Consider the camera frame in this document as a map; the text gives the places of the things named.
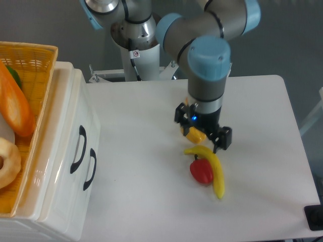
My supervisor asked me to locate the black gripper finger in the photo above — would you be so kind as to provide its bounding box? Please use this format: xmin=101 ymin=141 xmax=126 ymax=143
xmin=208 ymin=127 xmax=232 ymax=153
xmin=174 ymin=102 xmax=193 ymax=136

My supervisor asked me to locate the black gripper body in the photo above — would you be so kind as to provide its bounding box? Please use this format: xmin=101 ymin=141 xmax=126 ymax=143
xmin=185 ymin=104 xmax=222 ymax=138

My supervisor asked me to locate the white drawer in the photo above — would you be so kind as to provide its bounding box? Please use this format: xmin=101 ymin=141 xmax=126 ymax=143
xmin=37 ymin=69 xmax=101 ymax=241

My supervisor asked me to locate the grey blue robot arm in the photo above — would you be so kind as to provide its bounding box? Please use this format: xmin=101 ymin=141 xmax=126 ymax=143
xmin=80 ymin=1 xmax=261 ymax=151

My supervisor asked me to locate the white drawer cabinet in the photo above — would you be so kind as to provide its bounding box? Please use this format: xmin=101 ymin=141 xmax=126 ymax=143
xmin=0 ymin=61 xmax=101 ymax=242

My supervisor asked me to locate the yellow bell pepper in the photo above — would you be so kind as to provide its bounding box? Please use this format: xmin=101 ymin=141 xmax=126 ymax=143
xmin=185 ymin=127 xmax=206 ymax=144

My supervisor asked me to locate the red bell pepper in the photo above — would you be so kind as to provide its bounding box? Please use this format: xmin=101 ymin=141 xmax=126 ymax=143
xmin=189 ymin=154 xmax=213 ymax=185

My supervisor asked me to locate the yellow banana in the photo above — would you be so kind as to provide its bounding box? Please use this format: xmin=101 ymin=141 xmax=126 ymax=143
xmin=184 ymin=145 xmax=225 ymax=199

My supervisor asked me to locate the black device at edge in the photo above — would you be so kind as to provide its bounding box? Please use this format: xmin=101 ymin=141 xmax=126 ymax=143
xmin=304 ymin=205 xmax=322 ymax=231

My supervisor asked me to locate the yellow woven basket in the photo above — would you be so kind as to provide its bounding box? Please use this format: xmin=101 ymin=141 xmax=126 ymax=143
xmin=1 ymin=41 xmax=58 ymax=218

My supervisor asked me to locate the orange baguette bread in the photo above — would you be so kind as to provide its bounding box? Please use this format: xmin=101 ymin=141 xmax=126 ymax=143
xmin=1 ymin=63 xmax=36 ymax=137

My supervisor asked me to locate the green vegetable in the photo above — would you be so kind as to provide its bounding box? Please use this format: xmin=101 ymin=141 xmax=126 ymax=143
xmin=6 ymin=66 xmax=22 ymax=89

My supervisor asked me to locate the white item in basket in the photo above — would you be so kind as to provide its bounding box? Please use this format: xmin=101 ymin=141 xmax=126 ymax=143
xmin=0 ymin=114 xmax=15 ymax=144

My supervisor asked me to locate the beige bagel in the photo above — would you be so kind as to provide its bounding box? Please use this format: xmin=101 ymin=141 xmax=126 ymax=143
xmin=1 ymin=137 xmax=21 ymax=189

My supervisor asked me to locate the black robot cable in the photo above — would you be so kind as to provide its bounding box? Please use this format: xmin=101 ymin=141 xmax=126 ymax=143
xmin=127 ymin=37 xmax=142 ymax=82

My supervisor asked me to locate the black lower drawer handle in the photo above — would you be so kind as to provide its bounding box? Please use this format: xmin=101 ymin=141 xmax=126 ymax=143
xmin=83 ymin=148 xmax=97 ymax=191

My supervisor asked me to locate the black drawer handle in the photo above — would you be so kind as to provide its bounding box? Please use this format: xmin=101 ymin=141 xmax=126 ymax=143
xmin=70 ymin=125 xmax=87 ymax=174
xmin=83 ymin=148 xmax=97 ymax=191

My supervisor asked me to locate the black top drawer handle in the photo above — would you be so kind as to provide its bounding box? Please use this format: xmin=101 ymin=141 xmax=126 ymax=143
xmin=70 ymin=125 xmax=87 ymax=174

